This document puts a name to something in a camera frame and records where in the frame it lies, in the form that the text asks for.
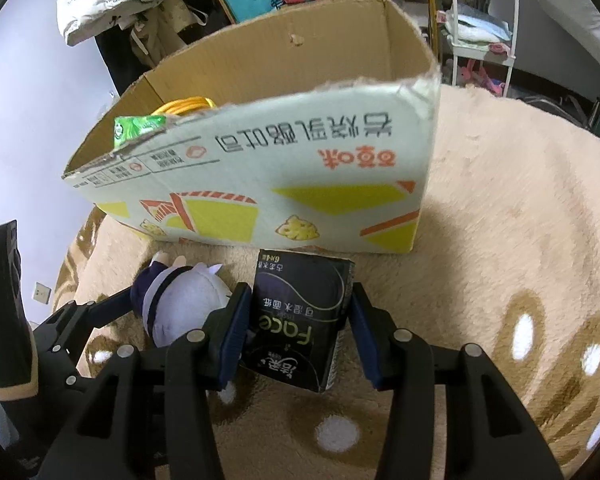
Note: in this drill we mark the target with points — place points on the white folded mattress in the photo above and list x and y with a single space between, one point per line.
570 0

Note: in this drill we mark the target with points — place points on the beige hanging garment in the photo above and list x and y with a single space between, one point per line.
180 20

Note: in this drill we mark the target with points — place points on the pile of small plush toys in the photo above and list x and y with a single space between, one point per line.
472 77

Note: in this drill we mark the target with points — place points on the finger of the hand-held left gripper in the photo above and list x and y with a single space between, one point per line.
95 312

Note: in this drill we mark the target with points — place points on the white trolley cart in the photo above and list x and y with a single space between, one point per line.
514 10

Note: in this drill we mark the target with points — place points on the beige spotted blanket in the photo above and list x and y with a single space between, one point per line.
505 235

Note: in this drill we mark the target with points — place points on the wooden shelf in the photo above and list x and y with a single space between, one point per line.
434 10

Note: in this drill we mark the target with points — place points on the folded pale cloths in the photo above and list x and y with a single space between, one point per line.
480 25

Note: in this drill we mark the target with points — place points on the black hanging garment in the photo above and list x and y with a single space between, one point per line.
125 55

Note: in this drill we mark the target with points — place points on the white-haired plush doll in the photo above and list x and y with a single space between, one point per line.
180 300

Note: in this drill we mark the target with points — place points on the white wall socket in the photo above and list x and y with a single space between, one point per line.
41 292

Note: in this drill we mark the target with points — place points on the printed cardboard box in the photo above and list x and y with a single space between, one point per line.
280 170

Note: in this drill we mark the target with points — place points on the yellow plush toy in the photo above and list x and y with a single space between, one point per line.
190 105

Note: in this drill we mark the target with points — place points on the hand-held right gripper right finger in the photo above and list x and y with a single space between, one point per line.
362 340

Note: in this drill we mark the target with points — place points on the green snack packet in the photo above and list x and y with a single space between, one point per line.
135 127

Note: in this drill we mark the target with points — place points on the black tissue packet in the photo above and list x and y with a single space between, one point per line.
295 320

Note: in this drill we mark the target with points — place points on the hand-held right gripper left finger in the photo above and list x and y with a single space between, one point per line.
232 335

